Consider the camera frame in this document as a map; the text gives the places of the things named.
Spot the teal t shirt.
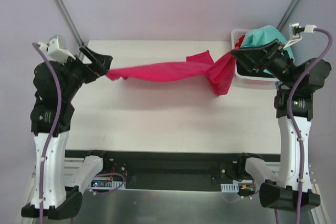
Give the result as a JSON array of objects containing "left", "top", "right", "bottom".
[{"left": 241, "top": 25, "right": 287, "bottom": 77}]

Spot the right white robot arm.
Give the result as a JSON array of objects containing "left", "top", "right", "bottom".
[{"left": 231, "top": 39, "right": 332, "bottom": 212}]

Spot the magenta t shirt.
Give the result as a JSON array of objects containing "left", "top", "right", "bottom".
[{"left": 106, "top": 50, "right": 236, "bottom": 96}]

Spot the left white cable duct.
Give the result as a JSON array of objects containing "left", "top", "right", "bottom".
[{"left": 88, "top": 179, "right": 126, "bottom": 190}]

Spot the aluminium frame rail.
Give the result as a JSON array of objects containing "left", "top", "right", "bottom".
[{"left": 33, "top": 157, "right": 317, "bottom": 183}]

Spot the right white cable duct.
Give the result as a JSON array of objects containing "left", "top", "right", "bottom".
[{"left": 220, "top": 183, "right": 239, "bottom": 193}]

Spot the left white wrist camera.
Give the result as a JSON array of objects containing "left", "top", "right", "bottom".
[{"left": 37, "top": 35, "right": 75, "bottom": 63}]

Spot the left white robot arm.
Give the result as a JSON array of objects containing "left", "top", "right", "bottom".
[{"left": 21, "top": 43, "right": 113, "bottom": 220}]

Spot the red t shirt in basket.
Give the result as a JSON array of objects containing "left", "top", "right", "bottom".
[{"left": 235, "top": 36, "right": 245, "bottom": 48}]

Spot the white cable duct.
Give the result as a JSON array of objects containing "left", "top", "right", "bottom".
[
  {"left": 88, "top": 179, "right": 126, "bottom": 190},
  {"left": 220, "top": 183, "right": 239, "bottom": 193}
]

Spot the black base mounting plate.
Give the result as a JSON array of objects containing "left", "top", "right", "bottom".
[{"left": 80, "top": 151, "right": 267, "bottom": 190}]

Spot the white plastic laundry basket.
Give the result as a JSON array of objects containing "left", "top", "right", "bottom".
[{"left": 231, "top": 29, "right": 278, "bottom": 85}]

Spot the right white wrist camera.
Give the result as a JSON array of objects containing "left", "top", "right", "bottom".
[{"left": 283, "top": 23, "right": 317, "bottom": 49}]

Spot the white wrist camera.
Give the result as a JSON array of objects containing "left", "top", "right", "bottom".
[
  {"left": 283, "top": 23, "right": 317, "bottom": 49},
  {"left": 37, "top": 35, "right": 75, "bottom": 63}
]

